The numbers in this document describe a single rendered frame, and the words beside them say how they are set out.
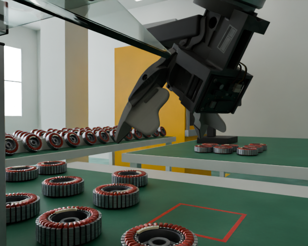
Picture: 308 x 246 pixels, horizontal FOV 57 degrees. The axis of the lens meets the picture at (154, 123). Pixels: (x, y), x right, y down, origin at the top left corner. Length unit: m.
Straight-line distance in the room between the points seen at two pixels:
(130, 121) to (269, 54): 4.95
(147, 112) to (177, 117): 3.25
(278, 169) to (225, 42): 1.09
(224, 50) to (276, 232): 0.39
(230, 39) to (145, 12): 6.09
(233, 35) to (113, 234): 0.40
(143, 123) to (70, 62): 3.89
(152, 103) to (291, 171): 1.07
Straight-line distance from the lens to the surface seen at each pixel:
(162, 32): 0.39
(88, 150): 1.98
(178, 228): 0.48
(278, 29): 5.33
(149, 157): 1.58
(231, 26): 0.31
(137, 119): 0.34
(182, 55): 0.33
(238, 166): 1.40
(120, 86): 4.08
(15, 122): 8.00
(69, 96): 4.13
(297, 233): 0.61
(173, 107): 3.62
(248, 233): 0.58
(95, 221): 0.52
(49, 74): 4.34
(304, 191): 0.94
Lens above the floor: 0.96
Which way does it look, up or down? 1 degrees down
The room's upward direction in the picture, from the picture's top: straight up
